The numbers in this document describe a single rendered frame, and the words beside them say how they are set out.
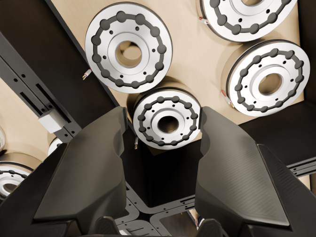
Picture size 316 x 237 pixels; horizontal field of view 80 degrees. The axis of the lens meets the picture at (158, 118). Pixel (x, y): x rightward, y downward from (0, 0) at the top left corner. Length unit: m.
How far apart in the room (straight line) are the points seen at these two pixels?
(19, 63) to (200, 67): 0.20
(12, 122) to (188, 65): 0.29
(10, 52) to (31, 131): 0.20
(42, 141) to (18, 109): 0.06
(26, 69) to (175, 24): 0.17
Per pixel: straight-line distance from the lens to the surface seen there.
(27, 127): 0.37
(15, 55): 0.20
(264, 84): 0.31
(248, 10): 0.24
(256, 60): 0.27
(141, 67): 0.23
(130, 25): 0.23
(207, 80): 0.29
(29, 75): 0.20
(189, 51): 0.27
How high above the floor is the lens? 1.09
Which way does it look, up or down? 58 degrees down
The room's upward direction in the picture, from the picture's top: 177 degrees clockwise
